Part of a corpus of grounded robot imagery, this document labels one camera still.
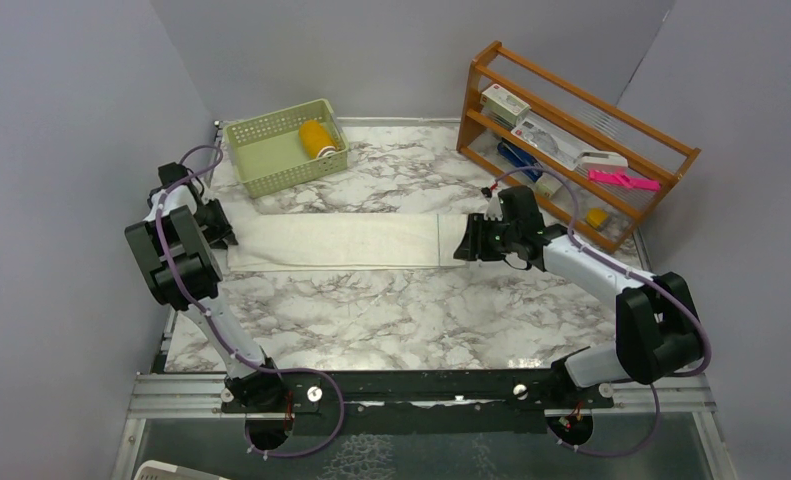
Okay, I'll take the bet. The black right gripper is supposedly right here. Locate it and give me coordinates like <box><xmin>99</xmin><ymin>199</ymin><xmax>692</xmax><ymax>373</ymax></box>
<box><xmin>454</xmin><ymin>212</ymin><xmax>520</xmax><ymax>261</ymax></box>

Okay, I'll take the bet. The white green small box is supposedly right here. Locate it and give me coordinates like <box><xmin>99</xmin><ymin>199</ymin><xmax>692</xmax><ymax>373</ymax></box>
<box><xmin>480</xmin><ymin>83</ymin><xmax>530</xmax><ymax>127</ymax></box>

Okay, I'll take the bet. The pink clip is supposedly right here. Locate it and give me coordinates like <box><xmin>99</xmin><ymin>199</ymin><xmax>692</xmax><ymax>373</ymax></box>
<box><xmin>587</xmin><ymin>170</ymin><xmax>661</xmax><ymax>192</ymax></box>

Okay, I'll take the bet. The yellow brown bear towel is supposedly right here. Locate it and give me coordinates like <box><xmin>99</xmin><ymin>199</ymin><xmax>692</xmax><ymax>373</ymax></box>
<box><xmin>298</xmin><ymin>120</ymin><xmax>337</xmax><ymax>159</ymax></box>

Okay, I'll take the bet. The white towel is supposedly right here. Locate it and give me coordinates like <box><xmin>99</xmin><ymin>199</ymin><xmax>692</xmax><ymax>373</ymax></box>
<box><xmin>227</xmin><ymin>207</ymin><xmax>468</xmax><ymax>273</ymax></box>

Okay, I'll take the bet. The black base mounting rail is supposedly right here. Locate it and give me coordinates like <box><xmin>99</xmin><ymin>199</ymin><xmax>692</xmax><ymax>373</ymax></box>
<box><xmin>220</xmin><ymin>369</ymin><xmax>614</xmax><ymax>436</ymax></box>

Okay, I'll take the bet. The white basket at bottom edge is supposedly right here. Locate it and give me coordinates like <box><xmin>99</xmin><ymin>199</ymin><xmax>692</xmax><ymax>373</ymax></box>
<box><xmin>133</xmin><ymin>460</ymin><xmax>227</xmax><ymax>480</ymax></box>

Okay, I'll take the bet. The light green plastic basket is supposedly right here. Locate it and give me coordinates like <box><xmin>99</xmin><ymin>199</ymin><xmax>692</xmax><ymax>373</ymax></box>
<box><xmin>223</xmin><ymin>99</ymin><xmax>349</xmax><ymax>199</ymax></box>

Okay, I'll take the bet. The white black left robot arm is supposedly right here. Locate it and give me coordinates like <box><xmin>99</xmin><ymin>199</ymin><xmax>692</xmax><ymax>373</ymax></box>
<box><xmin>124</xmin><ymin>162</ymin><xmax>287</xmax><ymax>411</ymax></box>

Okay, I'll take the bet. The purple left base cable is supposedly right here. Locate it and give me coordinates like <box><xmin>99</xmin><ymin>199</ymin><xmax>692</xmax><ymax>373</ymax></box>
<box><xmin>243</xmin><ymin>370</ymin><xmax>347</xmax><ymax>460</ymax></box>

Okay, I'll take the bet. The yellow grey sponge block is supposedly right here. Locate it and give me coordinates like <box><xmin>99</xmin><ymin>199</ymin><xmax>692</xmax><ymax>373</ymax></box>
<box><xmin>585</xmin><ymin>208</ymin><xmax>612</xmax><ymax>231</ymax></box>

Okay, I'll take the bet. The white device on shelf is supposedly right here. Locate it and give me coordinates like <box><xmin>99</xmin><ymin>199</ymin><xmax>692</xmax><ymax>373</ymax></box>
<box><xmin>577</xmin><ymin>150</ymin><xmax>629</xmax><ymax>173</ymax></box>

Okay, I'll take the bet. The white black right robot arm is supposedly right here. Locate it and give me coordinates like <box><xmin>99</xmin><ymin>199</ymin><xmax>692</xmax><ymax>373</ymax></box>
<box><xmin>453</xmin><ymin>186</ymin><xmax>710</xmax><ymax>407</ymax></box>

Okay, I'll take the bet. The orange wooden shelf rack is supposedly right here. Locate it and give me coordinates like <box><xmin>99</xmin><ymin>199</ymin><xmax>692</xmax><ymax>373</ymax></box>
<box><xmin>456</xmin><ymin>41</ymin><xmax>701</xmax><ymax>253</ymax></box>

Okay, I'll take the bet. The blue flat object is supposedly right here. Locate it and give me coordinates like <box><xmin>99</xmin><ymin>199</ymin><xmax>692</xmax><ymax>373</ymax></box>
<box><xmin>497</xmin><ymin>139</ymin><xmax>543</xmax><ymax>182</ymax></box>

